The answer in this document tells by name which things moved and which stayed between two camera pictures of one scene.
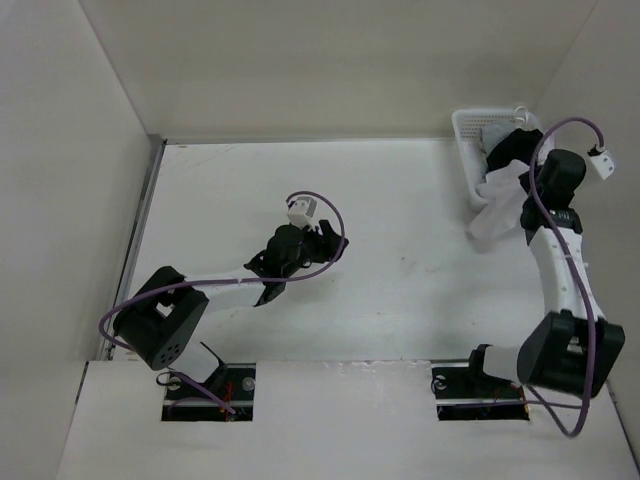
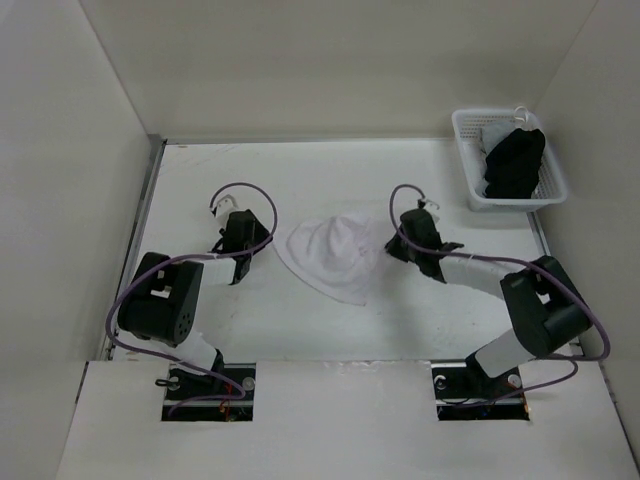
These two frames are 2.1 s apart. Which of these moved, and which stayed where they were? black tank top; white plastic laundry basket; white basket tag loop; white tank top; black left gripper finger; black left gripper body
Moved: white tank top; black left gripper finger; black left gripper body
Stayed: black tank top; white plastic laundry basket; white basket tag loop
